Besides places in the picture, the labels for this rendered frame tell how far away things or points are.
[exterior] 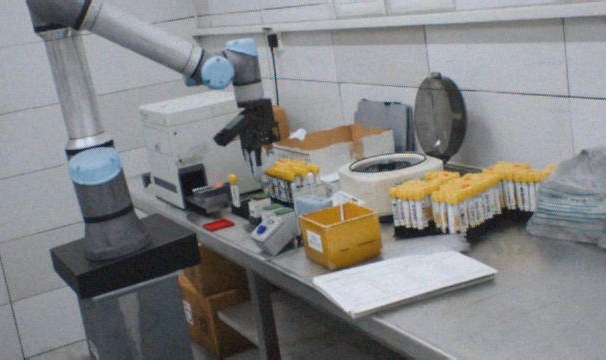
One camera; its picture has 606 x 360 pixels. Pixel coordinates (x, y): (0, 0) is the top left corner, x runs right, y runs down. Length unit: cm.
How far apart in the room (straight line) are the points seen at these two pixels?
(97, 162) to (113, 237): 17
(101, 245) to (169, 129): 62
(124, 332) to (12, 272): 187
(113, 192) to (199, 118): 64
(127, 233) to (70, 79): 39
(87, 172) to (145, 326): 37
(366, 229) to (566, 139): 53
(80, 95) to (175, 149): 52
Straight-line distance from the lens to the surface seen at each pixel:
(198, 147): 256
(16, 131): 376
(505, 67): 218
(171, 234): 206
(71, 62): 209
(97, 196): 198
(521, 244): 187
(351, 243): 185
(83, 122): 210
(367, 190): 211
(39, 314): 392
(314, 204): 201
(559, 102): 207
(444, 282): 166
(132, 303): 200
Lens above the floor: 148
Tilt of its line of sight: 13 degrees down
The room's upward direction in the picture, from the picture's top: 9 degrees counter-clockwise
